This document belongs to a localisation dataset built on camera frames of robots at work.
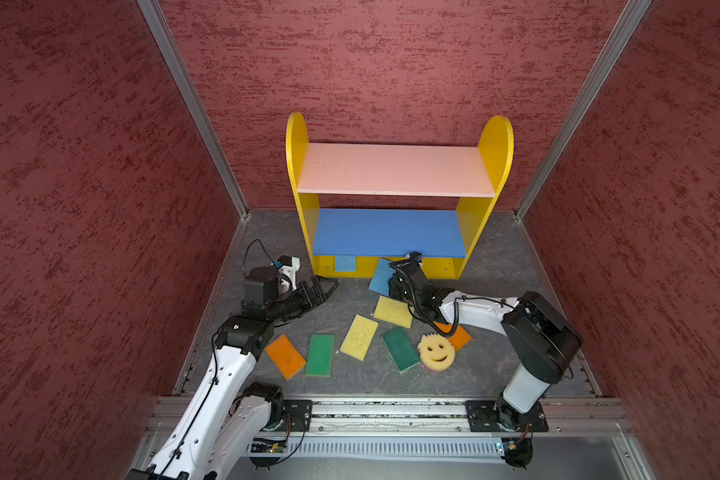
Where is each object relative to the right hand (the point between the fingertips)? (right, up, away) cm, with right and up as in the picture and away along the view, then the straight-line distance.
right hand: (389, 288), depth 93 cm
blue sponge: (-15, +7, +10) cm, 19 cm away
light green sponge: (-21, -18, -10) cm, 29 cm away
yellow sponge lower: (-10, -14, -6) cm, 18 cm away
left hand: (-17, +1, -19) cm, 25 cm away
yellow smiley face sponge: (+12, -16, -11) cm, 23 cm away
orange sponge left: (-31, -18, -9) cm, 37 cm away
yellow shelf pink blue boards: (-10, +31, +30) cm, 44 cm away
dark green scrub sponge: (+3, -16, -8) cm, 18 cm away
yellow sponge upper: (+1, -7, -1) cm, 7 cm away
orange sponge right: (+20, -14, -7) cm, 25 cm away
